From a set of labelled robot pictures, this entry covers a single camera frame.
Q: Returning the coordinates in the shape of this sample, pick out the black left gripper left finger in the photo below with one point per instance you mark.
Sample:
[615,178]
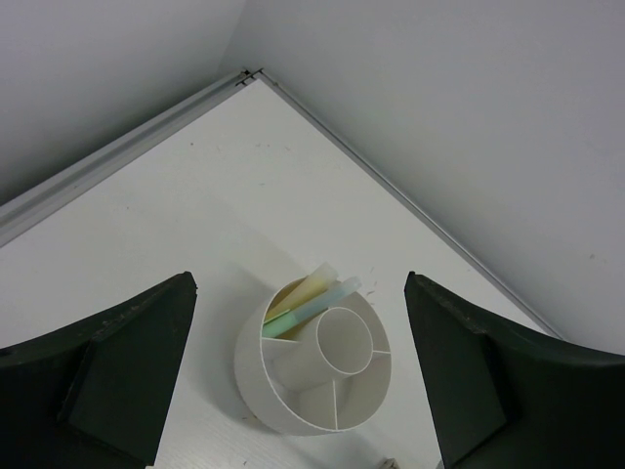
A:
[96,393]

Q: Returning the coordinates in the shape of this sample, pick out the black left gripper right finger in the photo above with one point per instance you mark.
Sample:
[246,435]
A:
[503,395]

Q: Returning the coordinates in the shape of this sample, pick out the white rectangular eraser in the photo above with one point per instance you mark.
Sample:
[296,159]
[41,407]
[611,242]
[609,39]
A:
[389,463]

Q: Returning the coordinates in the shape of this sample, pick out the green highlighter clear cap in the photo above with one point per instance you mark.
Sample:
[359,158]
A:
[291,318]

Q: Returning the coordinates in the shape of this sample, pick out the yellow highlighter pen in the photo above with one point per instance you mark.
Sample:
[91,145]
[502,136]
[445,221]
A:
[311,286]

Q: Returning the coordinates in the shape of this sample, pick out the white round divided container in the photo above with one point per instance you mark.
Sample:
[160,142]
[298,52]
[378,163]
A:
[330,376]

